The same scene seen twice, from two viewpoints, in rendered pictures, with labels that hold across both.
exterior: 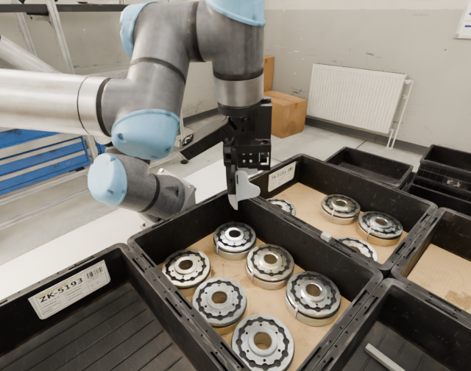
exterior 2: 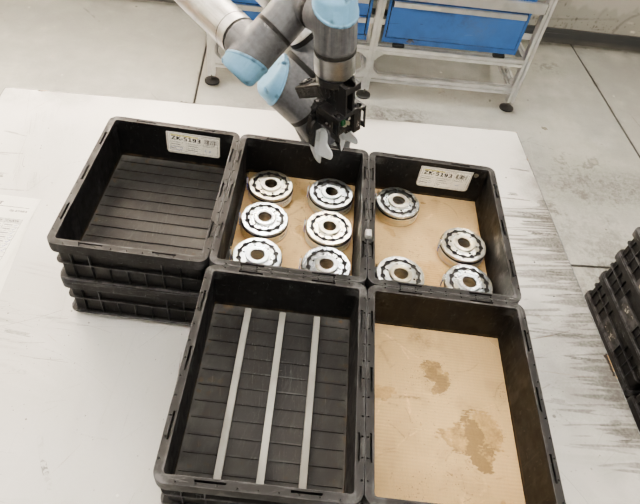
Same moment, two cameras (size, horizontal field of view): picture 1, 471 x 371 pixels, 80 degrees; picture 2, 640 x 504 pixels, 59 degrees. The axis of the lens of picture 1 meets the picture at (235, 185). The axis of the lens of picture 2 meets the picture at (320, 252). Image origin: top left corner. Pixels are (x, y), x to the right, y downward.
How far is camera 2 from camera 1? 0.79 m
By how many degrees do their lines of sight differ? 34
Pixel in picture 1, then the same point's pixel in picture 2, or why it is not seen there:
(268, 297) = (302, 248)
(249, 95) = (326, 73)
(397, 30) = not seen: outside the picture
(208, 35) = (307, 18)
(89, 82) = (229, 17)
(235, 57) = (318, 42)
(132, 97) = (240, 40)
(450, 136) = not seen: outside the picture
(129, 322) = (210, 191)
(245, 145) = (323, 110)
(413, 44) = not seen: outside the picture
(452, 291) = (439, 365)
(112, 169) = (277, 72)
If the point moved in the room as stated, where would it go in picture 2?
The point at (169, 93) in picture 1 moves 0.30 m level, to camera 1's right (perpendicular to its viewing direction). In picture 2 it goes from (263, 47) to (388, 135)
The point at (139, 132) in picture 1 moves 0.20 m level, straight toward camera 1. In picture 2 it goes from (229, 64) to (157, 119)
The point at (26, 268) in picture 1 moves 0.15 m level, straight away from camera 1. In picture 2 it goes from (199, 117) to (206, 89)
